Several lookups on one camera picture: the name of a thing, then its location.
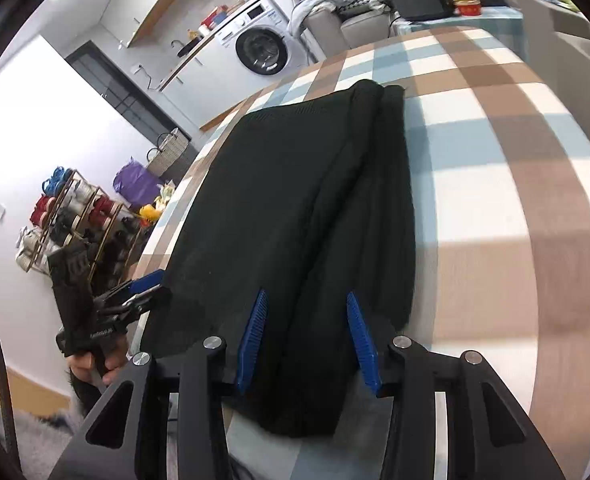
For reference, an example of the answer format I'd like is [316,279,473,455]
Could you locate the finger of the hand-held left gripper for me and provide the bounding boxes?
[107,285,172,318]
[100,269,166,306]

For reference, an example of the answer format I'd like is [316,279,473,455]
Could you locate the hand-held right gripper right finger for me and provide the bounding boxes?
[346,291,568,480]

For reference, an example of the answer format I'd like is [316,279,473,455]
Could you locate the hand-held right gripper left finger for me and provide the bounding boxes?
[47,287,270,480]

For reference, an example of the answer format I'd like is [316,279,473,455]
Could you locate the black knit sweater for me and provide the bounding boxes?
[137,80,418,440]

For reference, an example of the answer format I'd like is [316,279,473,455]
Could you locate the person's left hand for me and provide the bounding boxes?
[67,335,130,389]

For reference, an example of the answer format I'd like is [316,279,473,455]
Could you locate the wooden shoe rack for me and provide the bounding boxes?
[15,166,143,286]

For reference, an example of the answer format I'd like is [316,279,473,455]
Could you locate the purple bag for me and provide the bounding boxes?
[113,160,164,208]

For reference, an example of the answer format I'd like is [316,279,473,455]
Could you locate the woven basket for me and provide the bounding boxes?
[147,127,198,178]

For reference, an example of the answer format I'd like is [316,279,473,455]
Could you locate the grey fluffy rug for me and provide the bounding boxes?
[0,385,90,480]

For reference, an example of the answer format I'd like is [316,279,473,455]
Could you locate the dark door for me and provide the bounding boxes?
[67,41,190,148]

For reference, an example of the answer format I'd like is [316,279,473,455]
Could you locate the white kitchen counter cabinet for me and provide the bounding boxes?
[157,35,236,111]

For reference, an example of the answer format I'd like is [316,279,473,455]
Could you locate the plaid tablecloth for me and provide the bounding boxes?
[135,25,590,480]

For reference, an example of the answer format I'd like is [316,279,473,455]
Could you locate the white washing machine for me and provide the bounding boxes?
[215,0,310,78]

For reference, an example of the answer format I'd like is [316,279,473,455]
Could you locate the red basket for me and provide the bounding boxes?
[201,5,230,28]

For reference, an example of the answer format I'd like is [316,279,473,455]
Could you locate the grey sofa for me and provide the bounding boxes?
[305,0,400,53]

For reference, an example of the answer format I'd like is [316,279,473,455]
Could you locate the grey garment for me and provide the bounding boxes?
[290,0,366,38]

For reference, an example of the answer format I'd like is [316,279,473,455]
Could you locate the checkered cushion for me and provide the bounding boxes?
[335,0,376,16]

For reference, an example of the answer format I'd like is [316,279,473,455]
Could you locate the small table with teal cloth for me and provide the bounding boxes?
[390,7,526,61]

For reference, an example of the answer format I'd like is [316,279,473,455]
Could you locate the grey upholstered ledge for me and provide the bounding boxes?
[517,0,590,126]

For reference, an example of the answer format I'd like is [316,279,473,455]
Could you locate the white wall cabinets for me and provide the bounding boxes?
[100,0,246,48]

